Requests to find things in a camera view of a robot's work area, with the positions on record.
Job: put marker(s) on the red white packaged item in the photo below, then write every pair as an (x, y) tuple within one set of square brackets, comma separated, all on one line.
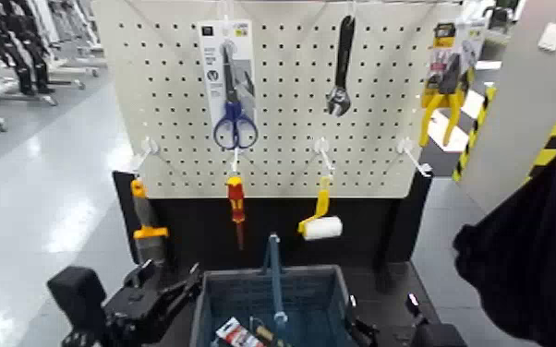
[(234, 334)]

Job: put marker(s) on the white wall switch plate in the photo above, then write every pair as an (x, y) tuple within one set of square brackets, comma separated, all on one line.
[(553, 36)]

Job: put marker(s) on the white pegboard hook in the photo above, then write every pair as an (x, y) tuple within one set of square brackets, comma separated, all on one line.
[(324, 154), (149, 145), (411, 152), (234, 162)]

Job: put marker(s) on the black adjustable wrench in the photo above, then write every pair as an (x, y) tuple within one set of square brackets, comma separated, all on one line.
[(343, 58)]

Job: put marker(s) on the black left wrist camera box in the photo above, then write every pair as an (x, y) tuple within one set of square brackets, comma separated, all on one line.
[(77, 295)]

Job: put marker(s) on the dark navy cloth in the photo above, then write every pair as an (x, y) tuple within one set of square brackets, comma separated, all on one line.
[(530, 261)]

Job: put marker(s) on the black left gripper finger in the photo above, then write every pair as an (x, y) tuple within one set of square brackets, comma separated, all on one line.
[(140, 276), (183, 290)]

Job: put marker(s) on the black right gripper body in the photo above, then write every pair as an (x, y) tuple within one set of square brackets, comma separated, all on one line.
[(438, 336)]

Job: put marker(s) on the black stand back panel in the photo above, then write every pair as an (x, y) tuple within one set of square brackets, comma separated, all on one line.
[(200, 227)]

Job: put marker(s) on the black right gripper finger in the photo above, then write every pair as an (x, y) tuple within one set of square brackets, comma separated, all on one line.
[(414, 307), (365, 334)]

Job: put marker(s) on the white perforated pegboard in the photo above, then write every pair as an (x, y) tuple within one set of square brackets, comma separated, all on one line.
[(287, 121)]

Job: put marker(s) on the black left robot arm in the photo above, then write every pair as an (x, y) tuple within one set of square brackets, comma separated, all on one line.
[(84, 339)]

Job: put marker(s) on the blue plastic crate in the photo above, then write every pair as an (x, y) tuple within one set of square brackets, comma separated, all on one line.
[(239, 295)]

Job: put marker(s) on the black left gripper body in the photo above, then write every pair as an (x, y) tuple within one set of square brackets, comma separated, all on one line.
[(135, 310)]

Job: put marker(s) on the red yellow screwdriver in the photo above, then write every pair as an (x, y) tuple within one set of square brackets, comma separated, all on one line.
[(235, 198)]

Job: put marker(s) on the black robot on white stand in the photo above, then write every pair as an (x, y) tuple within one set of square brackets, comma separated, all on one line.
[(16, 43)]

